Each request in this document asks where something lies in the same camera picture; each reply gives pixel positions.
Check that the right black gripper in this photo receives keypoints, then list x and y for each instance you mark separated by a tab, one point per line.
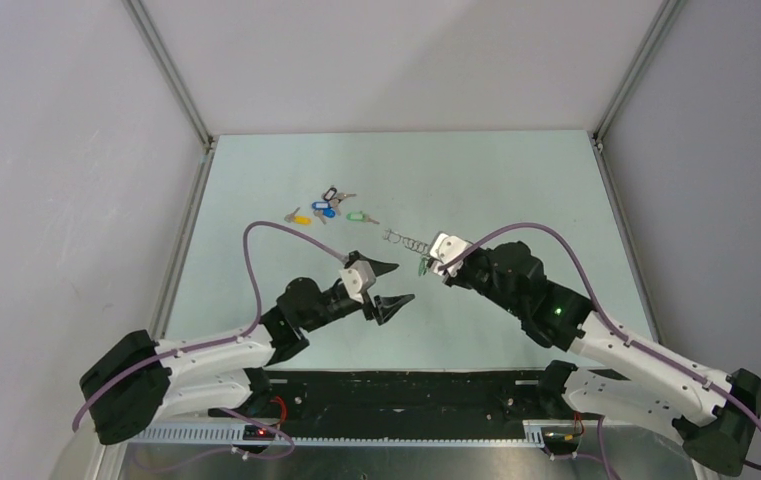
457	279

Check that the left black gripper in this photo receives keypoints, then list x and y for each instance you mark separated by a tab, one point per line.
386	306

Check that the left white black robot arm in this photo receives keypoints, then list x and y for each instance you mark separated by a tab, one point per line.
141	380

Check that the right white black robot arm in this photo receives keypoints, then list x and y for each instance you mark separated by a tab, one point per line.
708	412

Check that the yellow tagged key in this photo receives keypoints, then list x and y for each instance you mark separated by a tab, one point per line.
296	218

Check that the black tagged key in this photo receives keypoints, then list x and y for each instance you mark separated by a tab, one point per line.
334	194

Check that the right controller board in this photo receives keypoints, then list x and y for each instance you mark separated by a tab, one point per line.
561	444

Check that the controller board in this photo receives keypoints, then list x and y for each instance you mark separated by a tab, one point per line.
561	444
254	433

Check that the left controller board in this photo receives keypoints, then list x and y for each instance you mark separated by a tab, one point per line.
254	433

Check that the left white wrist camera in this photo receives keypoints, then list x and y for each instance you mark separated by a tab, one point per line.
356	288

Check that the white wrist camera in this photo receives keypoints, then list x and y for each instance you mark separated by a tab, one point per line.
356	288
444	249

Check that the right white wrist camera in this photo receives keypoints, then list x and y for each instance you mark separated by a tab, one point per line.
444	249

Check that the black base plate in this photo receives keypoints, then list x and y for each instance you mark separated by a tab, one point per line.
499	401

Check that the metal cable duct rail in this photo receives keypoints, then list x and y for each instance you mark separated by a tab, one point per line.
228	434

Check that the right aluminium frame post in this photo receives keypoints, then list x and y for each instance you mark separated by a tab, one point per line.
651	42

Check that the aluminium frame post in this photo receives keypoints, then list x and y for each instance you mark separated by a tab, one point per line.
651	42
160	53

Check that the left aluminium frame post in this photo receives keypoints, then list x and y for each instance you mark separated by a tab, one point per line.
160	53

